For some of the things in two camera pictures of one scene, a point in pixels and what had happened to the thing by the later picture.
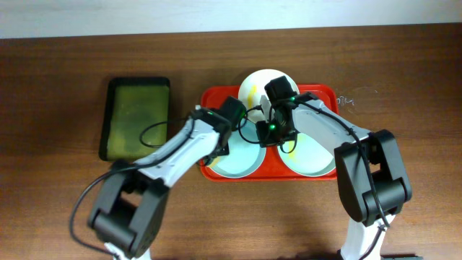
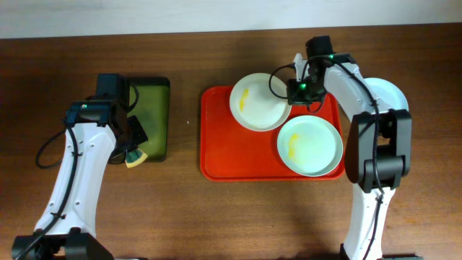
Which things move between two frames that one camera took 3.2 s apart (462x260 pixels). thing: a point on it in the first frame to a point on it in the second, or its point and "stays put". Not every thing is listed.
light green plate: x=309 y=157 stays put
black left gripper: x=219 y=150 to x=136 y=131
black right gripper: x=264 y=141 to x=294 y=97
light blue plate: x=246 y=155 to x=391 y=96
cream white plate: x=253 y=88 stays put
